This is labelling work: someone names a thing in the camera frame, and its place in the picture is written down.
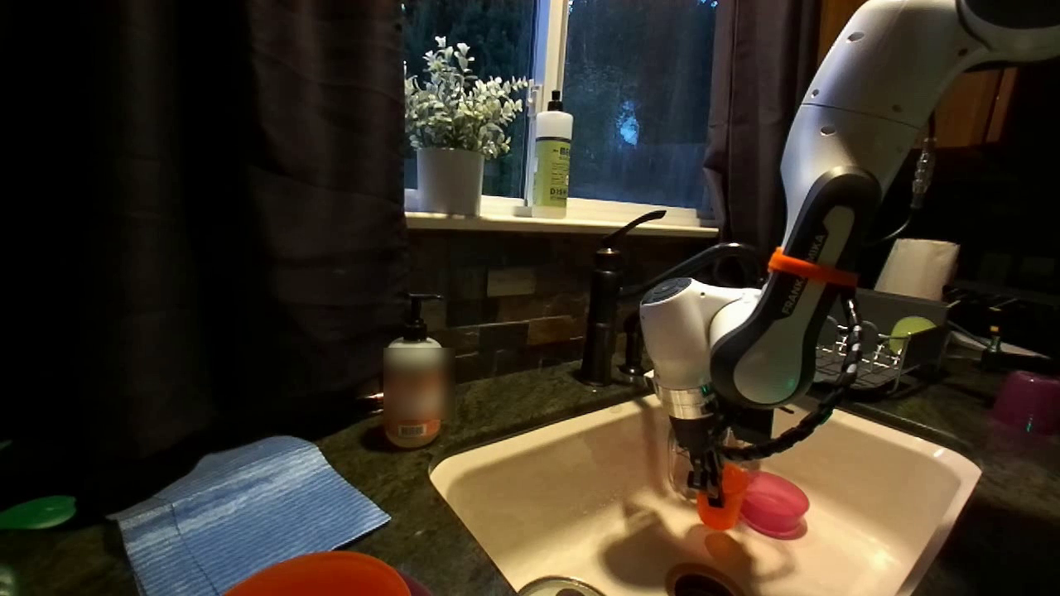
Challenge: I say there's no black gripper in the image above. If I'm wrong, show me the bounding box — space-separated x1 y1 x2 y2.
670 417 723 496

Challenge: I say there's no orange plastic cup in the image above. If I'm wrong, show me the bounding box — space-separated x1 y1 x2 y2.
695 464 747 529

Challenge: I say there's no dark bronze faucet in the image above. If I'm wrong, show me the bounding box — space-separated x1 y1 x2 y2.
577 208 750 383

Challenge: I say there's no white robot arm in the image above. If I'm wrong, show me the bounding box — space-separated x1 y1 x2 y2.
639 0 1060 504

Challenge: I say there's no pink plastic cup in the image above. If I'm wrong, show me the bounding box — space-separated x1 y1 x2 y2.
743 474 809 539

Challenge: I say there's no purple cup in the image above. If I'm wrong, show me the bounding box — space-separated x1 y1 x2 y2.
990 369 1060 437

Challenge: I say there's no white kitchen sink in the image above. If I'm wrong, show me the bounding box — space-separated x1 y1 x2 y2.
430 398 980 596

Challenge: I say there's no grey dish drying rack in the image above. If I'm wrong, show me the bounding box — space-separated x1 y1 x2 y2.
815 289 948 389

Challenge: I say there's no green item in rack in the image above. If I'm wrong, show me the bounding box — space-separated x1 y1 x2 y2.
888 315 936 340

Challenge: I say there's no white paper towel roll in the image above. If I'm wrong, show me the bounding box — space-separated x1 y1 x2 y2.
874 238 961 301

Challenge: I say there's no orange hand soap dispenser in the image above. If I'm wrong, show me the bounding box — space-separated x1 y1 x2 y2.
383 294 445 451

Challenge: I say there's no green labelled soap bottle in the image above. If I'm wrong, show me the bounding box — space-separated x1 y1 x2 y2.
526 90 574 219

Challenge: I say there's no orange bowl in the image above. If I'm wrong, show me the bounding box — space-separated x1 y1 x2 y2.
227 554 410 596

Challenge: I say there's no white potted plant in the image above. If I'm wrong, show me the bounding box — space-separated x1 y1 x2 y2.
403 37 526 219

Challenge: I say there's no blue dish cloth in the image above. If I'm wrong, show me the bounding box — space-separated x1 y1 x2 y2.
114 437 388 596

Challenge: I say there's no dark curtain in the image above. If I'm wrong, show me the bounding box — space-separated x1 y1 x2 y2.
0 0 403 461

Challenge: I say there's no green lid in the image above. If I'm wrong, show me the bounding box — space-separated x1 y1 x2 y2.
0 494 77 529

